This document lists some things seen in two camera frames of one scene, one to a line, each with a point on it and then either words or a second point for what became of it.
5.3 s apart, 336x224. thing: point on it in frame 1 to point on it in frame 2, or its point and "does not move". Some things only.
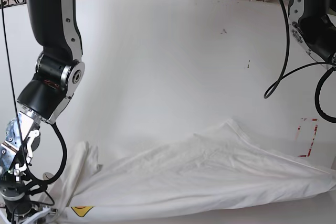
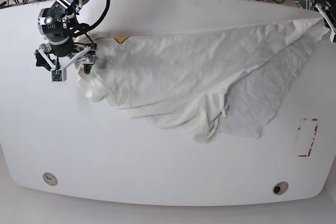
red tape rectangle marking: x=308 y=152 does not move
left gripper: x=22 y=138 to x=54 y=22
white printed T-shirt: x=223 y=166 to x=226 y=80
